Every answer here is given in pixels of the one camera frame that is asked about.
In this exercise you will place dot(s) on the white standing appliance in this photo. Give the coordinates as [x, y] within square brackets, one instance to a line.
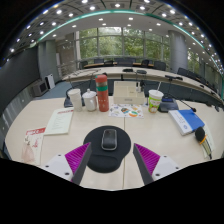
[50, 81]

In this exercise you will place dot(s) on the grey monitor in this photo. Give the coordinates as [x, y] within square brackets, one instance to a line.
[40, 88]

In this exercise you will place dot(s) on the black computer mouse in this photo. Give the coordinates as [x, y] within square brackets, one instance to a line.
[109, 139]

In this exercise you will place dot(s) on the blue and white book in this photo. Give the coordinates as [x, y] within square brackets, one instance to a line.
[186, 121]

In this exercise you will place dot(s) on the black desk conference microphone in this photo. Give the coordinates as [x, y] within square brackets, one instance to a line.
[167, 105]
[66, 102]

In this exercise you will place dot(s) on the printed paper cup with straw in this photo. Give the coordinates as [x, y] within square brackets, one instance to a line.
[155, 101]

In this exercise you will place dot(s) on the white compartment box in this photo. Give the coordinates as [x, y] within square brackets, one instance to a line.
[128, 95]

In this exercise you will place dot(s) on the handheld microphone with foam head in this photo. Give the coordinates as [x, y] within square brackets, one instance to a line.
[200, 134]

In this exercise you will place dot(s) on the colourful sticker sheet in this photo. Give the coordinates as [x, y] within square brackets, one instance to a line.
[126, 111]

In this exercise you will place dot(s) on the red and white leaflet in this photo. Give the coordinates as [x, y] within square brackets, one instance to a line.
[33, 145]

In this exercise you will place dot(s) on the black mouse pad with wrist rest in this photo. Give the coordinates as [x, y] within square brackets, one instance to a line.
[106, 161]

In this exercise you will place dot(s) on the white paper cup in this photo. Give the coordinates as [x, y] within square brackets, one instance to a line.
[75, 100]

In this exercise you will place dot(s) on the white printed paper sheet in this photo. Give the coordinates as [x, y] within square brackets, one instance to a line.
[60, 121]

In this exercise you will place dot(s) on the black office chairs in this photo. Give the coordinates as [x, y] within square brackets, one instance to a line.
[159, 65]

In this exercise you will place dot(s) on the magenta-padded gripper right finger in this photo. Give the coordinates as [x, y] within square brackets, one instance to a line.
[160, 166]

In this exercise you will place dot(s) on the ceiling lights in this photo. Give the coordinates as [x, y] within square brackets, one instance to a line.
[130, 18]

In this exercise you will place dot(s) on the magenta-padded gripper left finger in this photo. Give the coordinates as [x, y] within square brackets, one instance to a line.
[61, 165]

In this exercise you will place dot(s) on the red thermos bottle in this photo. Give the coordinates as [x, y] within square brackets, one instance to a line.
[102, 95]

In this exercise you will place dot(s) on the white lidded mug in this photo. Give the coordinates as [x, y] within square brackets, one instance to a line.
[89, 101]

